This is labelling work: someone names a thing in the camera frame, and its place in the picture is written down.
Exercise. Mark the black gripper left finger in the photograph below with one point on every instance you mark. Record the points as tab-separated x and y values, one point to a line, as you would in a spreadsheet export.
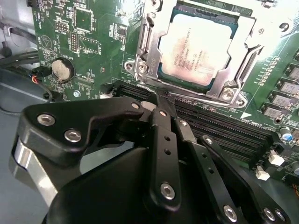
70	121

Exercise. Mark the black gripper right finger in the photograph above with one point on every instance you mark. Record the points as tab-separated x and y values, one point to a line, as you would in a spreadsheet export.
233	175

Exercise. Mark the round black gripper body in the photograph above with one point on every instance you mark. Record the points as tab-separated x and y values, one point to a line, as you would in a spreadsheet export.
105	191

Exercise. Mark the metal CPU socket cover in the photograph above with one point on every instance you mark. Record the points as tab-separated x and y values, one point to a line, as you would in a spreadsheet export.
163	37

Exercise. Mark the silver CPU with green edge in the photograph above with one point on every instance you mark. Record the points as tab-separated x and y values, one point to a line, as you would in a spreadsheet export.
194	46

